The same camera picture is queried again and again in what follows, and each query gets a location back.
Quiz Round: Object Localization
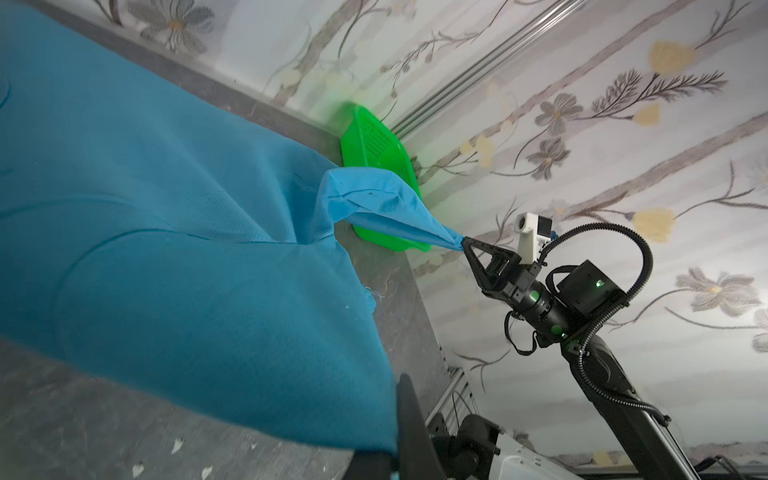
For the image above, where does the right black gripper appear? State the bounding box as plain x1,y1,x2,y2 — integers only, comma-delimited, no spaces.
461,237,541,312

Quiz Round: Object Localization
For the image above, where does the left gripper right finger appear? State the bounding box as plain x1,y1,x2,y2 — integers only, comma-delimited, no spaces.
397,374,446,480

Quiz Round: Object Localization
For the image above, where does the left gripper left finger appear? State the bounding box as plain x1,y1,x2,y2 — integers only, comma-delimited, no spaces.
343,451,393,480

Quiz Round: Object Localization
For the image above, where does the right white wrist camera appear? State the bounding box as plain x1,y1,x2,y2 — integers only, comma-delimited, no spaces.
515,213,556,265

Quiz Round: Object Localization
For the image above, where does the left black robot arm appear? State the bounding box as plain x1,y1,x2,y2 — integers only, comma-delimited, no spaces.
343,374,577,480

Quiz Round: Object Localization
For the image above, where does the teal blue t-shirt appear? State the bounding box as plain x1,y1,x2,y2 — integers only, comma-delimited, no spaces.
1,1,461,453

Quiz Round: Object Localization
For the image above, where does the green plastic basket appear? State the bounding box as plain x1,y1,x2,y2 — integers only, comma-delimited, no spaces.
340,104,431,252

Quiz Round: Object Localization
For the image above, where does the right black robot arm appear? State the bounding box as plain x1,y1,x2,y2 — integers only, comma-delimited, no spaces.
461,223,699,479

